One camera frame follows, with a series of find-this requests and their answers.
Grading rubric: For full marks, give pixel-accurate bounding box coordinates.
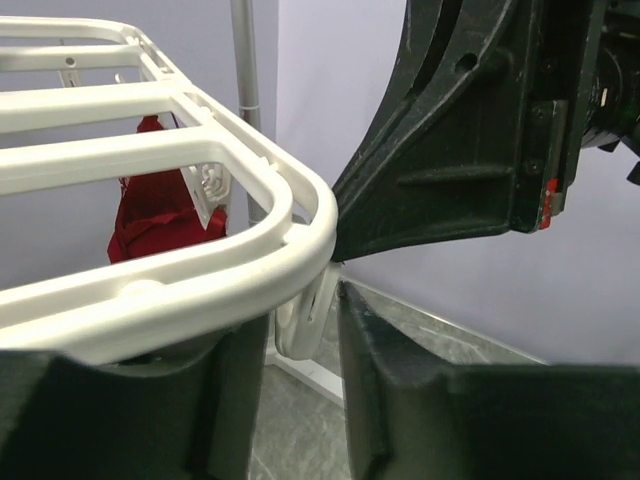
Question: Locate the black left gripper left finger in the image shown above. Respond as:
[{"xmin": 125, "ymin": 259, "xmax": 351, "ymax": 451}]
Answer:
[{"xmin": 1, "ymin": 316, "xmax": 268, "ymax": 479}]

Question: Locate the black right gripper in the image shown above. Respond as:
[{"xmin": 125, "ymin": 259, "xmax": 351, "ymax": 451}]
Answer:
[{"xmin": 333, "ymin": 1, "xmax": 639, "ymax": 262}]

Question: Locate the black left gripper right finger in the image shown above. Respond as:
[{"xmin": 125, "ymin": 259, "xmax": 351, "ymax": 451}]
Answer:
[{"xmin": 338, "ymin": 284, "xmax": 639, "ymax": 479}]

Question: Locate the white clip hanger frame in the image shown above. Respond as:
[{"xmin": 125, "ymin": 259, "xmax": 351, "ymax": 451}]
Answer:
[{"xmin": 1, "ymin": 16, "xmax": 337, "ymax": 364}]

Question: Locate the white hanger clip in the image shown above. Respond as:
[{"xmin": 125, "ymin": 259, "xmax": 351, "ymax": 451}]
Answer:
[{"xmin": 275, "ymin": 263, "xmax": 341, "ymax": 361}]

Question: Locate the red lace bra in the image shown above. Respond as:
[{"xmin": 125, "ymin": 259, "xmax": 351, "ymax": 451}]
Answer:
[{"xmin": 107, "ymin": 115, "xmax": 231, "ymax": 265}]

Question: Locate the white drying rack stand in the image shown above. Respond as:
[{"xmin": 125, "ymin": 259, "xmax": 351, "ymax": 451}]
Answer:
[{"xmin": 231, "ymin": 1, "xmax": 344, "ymax": 408}]

